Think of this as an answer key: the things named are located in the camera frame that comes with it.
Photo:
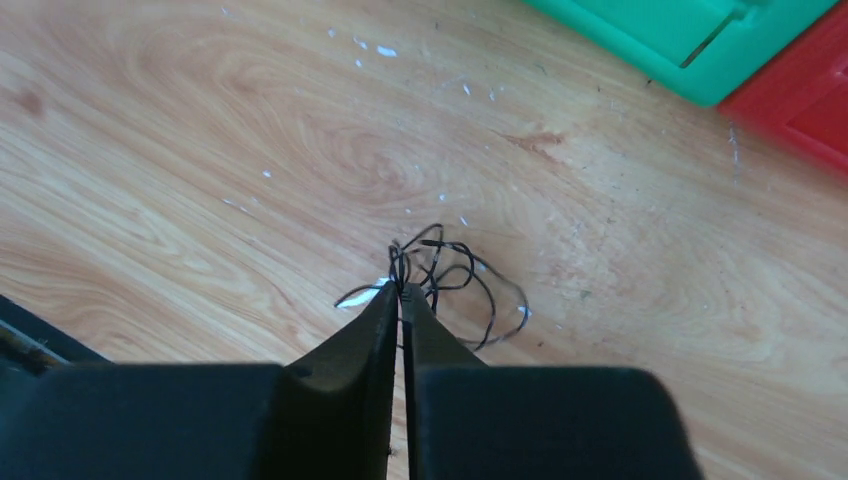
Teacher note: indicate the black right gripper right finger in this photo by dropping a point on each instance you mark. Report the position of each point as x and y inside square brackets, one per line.
[469, 420]

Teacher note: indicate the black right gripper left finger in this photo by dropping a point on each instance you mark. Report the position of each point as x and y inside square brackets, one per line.
[327, 415]

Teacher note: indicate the red plastic bin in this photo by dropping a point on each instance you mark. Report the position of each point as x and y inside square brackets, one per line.
[798, 100]

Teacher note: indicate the green plastic bin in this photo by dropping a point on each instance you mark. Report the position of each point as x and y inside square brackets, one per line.
[701, 50]

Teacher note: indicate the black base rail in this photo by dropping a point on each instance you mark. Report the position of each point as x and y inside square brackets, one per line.
[34, 345]

